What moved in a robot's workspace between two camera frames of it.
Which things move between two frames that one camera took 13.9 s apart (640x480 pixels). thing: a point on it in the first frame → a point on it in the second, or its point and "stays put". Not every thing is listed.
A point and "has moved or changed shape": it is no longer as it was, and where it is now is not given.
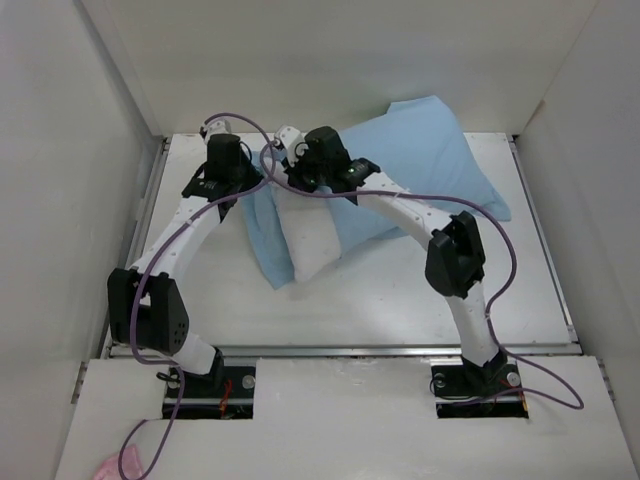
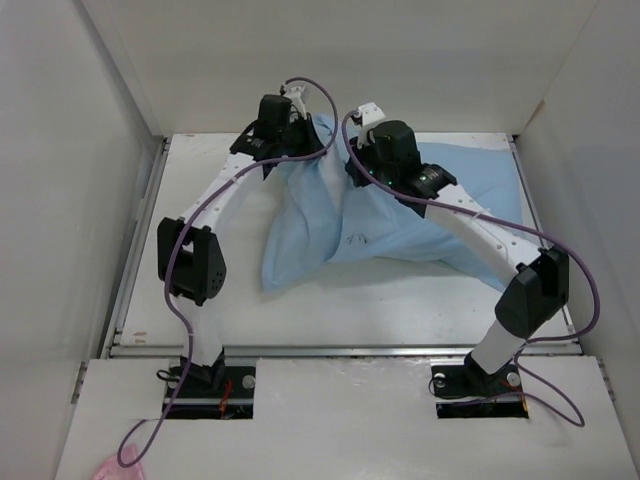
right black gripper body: (308, 175) → (368, 157)
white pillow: (311, 228) has moved or changed shape
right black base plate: (496, 380) stays put
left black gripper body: (244, 174) → (298, 139)
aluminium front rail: (371, 350) stays put
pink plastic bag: (109, 469) stays put
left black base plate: (239, 382) stays put
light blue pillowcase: (416, 150) has moved or changed shape
